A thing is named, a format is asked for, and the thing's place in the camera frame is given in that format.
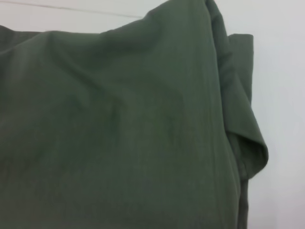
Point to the dark green shirt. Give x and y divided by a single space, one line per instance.
119 119

